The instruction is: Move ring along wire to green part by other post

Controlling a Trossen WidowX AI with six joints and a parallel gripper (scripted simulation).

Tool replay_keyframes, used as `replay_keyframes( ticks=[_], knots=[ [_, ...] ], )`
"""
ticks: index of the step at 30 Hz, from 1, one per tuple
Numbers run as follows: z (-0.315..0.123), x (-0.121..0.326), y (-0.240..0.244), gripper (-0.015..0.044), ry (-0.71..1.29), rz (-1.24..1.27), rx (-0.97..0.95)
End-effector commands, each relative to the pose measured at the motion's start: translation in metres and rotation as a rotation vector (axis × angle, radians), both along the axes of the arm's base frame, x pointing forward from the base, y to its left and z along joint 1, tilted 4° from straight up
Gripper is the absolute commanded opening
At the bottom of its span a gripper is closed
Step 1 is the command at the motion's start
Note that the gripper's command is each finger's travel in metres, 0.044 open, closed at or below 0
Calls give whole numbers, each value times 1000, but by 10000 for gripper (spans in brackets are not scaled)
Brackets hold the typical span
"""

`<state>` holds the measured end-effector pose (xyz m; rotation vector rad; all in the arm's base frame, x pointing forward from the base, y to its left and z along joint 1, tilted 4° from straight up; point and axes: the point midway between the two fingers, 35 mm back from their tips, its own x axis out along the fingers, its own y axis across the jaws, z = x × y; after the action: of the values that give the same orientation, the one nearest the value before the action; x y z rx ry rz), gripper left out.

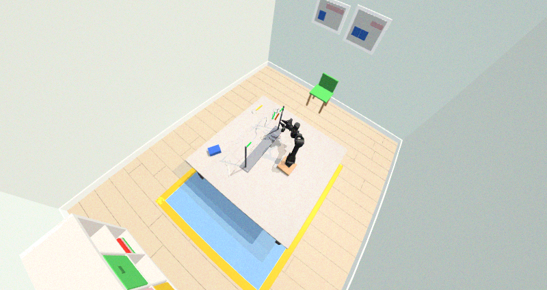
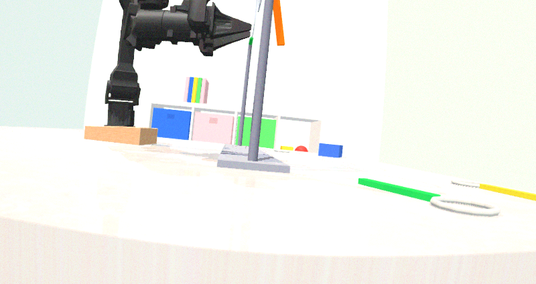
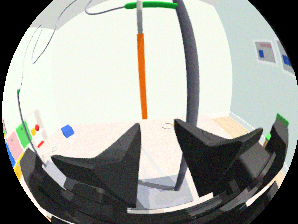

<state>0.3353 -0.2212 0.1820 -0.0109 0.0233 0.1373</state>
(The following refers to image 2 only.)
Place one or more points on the blue rectangular block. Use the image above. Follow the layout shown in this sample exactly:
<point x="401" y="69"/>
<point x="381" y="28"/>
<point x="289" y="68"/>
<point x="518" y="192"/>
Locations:
<point x="329" y="150"/>

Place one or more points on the orange handle with grey loop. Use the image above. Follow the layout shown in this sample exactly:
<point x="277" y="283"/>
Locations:
<point x="278" y="23"/>

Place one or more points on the white loop with green handle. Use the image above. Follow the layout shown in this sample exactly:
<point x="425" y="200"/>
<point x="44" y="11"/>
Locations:
<point x="435" y="199"/>

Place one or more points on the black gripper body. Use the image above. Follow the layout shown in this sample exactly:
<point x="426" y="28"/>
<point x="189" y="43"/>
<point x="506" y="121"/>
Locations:
<point x="192" y="26"/>

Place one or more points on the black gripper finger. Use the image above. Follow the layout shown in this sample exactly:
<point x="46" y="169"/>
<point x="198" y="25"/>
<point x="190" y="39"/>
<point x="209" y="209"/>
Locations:
<point x="222" y="25"/>
<point x="227" y="40"/>

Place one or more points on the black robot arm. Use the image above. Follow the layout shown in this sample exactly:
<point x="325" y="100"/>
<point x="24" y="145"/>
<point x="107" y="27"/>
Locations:
<point x="141" y="28"/>

